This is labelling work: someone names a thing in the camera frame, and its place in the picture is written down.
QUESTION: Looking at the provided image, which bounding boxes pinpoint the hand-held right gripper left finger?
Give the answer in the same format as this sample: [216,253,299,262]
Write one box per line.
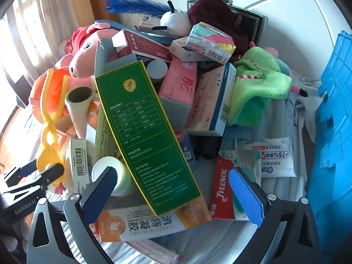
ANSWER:
[26,166,119,264]

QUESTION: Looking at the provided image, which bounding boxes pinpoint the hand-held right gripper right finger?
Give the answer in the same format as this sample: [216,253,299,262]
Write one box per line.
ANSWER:
[229,167,321,264]

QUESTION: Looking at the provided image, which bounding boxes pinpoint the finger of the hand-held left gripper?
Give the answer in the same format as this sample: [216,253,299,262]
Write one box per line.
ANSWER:
[8,163,65,198]
[0,159,37,183]

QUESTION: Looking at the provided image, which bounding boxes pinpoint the white capped bottle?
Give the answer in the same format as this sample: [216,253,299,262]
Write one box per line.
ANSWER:
[92,156,133,197]

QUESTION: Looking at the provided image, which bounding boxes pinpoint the tall green medicine box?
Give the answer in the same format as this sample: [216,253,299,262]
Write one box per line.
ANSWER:
[95,60,212,217]

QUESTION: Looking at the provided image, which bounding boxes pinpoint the green and white tissue pack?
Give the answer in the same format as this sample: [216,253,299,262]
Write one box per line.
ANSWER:
[220,150,262,224]

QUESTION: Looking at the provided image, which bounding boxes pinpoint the white barcode box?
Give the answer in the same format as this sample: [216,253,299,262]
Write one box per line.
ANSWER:
[64,139,96,194]

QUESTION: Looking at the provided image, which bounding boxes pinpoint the yellow plastic tongs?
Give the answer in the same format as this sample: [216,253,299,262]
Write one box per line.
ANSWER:
[36,69,71,188]

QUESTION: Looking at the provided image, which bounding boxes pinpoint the orange and white medicine box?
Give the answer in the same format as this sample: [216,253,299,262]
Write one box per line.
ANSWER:
[97,200,213,243]

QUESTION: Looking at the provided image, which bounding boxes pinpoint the white wipes packet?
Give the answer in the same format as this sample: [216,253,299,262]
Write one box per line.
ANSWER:
[259,137,298,178]

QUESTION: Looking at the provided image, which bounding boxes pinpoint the small white sachet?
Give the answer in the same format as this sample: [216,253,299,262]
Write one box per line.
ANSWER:
[235,137,265,152]

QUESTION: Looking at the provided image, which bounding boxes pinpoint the white paper roll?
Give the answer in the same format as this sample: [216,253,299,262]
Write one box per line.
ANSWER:
[64,86,96,139]

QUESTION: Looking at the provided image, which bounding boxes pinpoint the orange plush toy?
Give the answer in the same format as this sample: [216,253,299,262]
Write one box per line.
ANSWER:
[29,68,72,125]

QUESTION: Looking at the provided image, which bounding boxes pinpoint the pale pink box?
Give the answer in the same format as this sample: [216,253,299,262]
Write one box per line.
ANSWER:
[125,239,182,264]

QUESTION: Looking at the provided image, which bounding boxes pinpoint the white box with blue edge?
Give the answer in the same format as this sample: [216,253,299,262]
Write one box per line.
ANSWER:
[186,63,237,137]

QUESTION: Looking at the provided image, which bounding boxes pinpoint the blue plastic crate lid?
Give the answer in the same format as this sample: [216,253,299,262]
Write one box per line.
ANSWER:
[306,30,352,264]

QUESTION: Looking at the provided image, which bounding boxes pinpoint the pig plush in green dress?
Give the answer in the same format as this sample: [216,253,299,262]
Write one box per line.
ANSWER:
[228,46,308,127]

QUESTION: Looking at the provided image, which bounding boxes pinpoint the pink pig plush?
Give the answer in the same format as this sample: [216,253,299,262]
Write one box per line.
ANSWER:
[55,20,117,88]

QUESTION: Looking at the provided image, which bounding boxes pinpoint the pink tissue pack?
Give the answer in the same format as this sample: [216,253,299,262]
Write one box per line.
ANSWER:
[158,60,199,128]

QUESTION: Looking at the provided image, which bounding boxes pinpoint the grey bottle cap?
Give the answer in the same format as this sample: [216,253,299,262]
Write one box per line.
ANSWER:
[146,59,168,81]

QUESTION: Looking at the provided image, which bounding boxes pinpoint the striped curtain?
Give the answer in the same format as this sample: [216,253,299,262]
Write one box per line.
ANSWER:
[0,0,83,110]

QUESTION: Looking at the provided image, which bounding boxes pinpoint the red and white medicine box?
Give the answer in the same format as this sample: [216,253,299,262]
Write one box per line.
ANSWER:
[111,29,172,64]

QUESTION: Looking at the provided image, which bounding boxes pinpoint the pastel striped tissue pack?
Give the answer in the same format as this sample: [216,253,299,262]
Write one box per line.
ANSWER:
[185,22,236,64]

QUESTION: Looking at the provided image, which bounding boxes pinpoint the small white box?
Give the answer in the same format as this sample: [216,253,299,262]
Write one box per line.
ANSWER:
[169,37,215,62]

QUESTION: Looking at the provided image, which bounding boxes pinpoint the blue feather duster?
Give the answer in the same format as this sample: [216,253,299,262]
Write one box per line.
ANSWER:
[104,0,171,17]

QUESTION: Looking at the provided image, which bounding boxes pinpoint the white plush toy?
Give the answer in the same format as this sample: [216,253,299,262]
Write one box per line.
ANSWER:
[152,1,192,38]

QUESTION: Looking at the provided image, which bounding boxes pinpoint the maroon plush toy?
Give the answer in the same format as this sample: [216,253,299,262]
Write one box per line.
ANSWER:
[188,0,257,56]

